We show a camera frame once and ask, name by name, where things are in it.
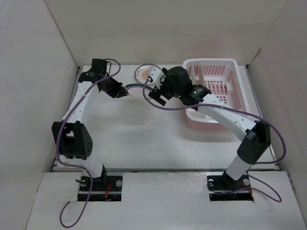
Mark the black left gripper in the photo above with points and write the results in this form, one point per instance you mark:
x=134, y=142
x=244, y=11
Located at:
x=119, y=91

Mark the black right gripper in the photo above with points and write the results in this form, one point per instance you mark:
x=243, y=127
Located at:
x=155, y=94

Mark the green red rimmed plate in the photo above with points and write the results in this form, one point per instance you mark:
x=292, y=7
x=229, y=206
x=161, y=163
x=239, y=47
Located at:
x=137, y=85

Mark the orange sunburst plate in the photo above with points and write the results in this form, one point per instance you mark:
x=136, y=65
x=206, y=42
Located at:
x=141, y=72
x=192, y=73

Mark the white plate grey floral emblem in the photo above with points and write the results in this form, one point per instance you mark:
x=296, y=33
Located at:
x=201, y=75

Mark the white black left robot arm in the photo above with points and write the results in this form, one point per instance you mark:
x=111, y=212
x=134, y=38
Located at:
x=74, y=144

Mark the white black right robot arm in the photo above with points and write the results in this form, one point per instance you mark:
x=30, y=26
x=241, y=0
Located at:
x=255, y=135

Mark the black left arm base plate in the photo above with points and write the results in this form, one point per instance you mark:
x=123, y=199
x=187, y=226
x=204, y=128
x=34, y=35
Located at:
x=110, y=192

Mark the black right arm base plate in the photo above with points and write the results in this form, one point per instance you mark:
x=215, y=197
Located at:
x=222, y=188

